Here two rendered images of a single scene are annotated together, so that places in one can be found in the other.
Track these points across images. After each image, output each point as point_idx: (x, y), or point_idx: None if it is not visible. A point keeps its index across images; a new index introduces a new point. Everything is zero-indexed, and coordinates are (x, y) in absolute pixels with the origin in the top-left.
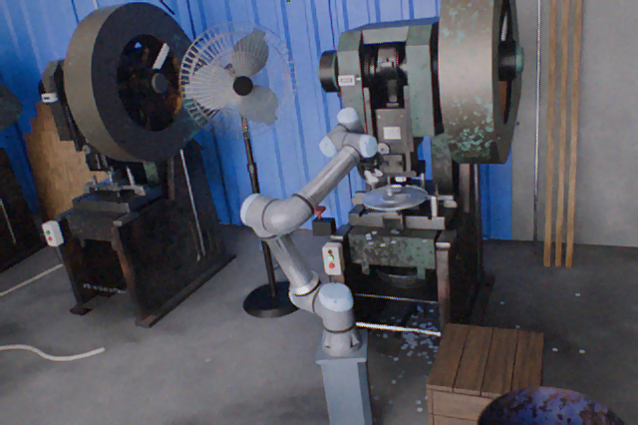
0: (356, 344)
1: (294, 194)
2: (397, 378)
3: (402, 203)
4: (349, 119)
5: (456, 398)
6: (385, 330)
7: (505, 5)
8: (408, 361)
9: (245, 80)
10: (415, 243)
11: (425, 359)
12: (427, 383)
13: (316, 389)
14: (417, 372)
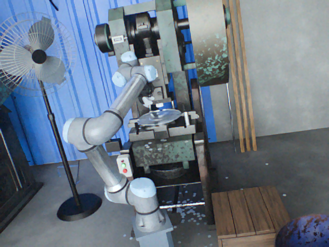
0: (162, 219)
1: (105, 110)
2: (180, 239)
3: (166, 119)
4: (130, 58)
5: (238, 241)
6: None
7: None
8: (183, 226)
9: (40, 52)
10: (179, 145)
11: (194, 223)
12: (217, 235)
13: None
14: (192, 232)
